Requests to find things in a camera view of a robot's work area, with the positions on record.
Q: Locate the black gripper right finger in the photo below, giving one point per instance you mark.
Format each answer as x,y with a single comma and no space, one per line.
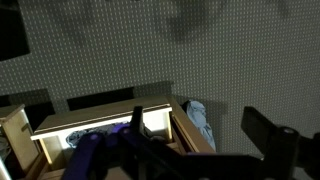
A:
273,146

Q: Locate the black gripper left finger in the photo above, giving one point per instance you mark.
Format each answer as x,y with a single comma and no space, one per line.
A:
137,117

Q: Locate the light wooden drawer with clothes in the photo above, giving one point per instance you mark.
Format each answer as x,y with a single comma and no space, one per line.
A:
100,115

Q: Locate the small light wooden drawer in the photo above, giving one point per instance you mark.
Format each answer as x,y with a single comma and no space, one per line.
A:
18,138

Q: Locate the light blue cloth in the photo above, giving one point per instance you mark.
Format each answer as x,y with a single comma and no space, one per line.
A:
200,121

